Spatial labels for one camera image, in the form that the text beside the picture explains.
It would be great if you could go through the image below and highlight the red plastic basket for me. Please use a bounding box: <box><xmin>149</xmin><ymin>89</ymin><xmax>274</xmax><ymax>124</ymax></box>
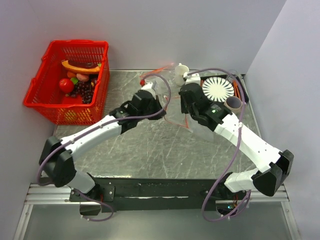
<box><xmin>23</xmin><ymin>39</ymin><xmax>110</xmax><ymax>125</ymax></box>

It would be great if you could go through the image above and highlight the small orange fruit toy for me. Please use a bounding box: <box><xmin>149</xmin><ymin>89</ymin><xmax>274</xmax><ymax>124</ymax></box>
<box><xmin>67</xmin><ymin>71</ymin><xmax>77</xmax><ymax>79</ymax></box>

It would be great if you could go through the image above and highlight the striped white plate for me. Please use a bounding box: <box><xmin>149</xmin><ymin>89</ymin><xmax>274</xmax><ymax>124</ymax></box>
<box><xmin>202</xmin><ymin>76</ymin><xmax>235</xmax><ymax>103</ymax></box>

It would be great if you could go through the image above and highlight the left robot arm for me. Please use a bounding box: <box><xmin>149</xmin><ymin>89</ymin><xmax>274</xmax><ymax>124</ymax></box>
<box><xmin>39</xmin><ymin>90</ymin><xmax>166</xmax><ymax>201</ymax></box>

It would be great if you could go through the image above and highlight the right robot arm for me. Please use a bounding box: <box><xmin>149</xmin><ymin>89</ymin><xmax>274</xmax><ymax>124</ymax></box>
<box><xmin>179</xmin><ymin>83</ymin><xmax>294</xmax><ymax>199</ymax></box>

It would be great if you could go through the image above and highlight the pink peach toy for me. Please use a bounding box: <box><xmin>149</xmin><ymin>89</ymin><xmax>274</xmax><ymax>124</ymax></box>
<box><xmin>76</xmin><ymin>73</ymin><xmax>90</xmax><ymax>82</ymax></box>

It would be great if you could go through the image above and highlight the aluminium rail frame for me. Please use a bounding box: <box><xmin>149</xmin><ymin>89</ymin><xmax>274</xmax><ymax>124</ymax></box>
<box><xmin>13</xmin><ymin>72</ymin><xmax>300</xmax><ymax>240</ymax></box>

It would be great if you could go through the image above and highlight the purple grapes toy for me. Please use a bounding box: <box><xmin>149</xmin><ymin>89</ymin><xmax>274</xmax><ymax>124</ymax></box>
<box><xmin>65</xmin><ymin>77</ymin><xmax>98</xmax><ymax>104</ymax></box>

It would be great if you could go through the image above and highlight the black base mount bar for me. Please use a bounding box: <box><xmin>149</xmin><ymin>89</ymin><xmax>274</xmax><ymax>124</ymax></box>
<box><xmin>68</xmin><ymin>175</ymin><xmax>247</xmax><ymax>217</ymax></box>

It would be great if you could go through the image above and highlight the white mug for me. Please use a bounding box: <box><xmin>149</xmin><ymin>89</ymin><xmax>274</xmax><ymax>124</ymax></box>
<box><xmin>173</xmin><ymin>63</ymin><xmax>189</xmax><ymax>87</ymax></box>

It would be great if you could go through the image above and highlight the orange plastic spoon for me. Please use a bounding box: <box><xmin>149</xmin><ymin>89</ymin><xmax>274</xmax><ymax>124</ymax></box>
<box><xmin>232</xmin><ymin>81</ymin><xmax>242</xmax><ymax>100</ymax></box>

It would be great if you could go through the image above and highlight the green leaf toy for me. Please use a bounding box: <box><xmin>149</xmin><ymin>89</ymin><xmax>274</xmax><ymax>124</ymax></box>
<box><xmin>70</xmin><ymin>77</ymin><xmax>79</xmax><ymax>85</ymax></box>

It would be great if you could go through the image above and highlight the orange papaya slice toy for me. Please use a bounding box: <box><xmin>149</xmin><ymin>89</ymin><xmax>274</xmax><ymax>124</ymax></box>
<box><xmin>61</xmin><ymin>60</ymin><xmax>100</xmax><ymax>75</ymax></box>

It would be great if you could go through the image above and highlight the black tray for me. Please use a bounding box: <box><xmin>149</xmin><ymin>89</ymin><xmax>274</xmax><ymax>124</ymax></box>
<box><xmin>200</xmin><ymin>74</ymin><xmax>250</xmax><ymax>103</ymax></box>

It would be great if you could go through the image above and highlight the clear zip bag orange zipper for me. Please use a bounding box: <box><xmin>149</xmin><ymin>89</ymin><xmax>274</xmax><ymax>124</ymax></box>
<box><xmin>152</xmin><ymin>79</ymin><xmax>216</xmax><ymax>141</ymax></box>

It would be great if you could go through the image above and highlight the clear drinking glass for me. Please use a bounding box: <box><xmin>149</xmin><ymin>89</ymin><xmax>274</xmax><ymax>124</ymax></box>
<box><xmin>226</xmin><ymin>69</ymin><xmax>238</xmax><ymax>83</ymax></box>

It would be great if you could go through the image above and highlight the beige mug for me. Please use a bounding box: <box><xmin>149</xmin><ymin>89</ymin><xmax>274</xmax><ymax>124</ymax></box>
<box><xmin>224</xmin><ymin>96</ymin><xmax>243</xmax><ymax>114</ymax></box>

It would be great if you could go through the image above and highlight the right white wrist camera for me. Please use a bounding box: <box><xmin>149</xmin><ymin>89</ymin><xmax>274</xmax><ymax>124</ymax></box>
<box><xmin>183</xmin><ymin>72</ymin><xmax>201</xmax><ymax>86</ymax></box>

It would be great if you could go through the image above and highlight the red apple toy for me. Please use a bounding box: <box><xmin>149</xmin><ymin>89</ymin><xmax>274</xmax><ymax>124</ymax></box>
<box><xmin>58</xmin><ymin>78</ymin><xmax>75</xmax><ymax>94</ymax></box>

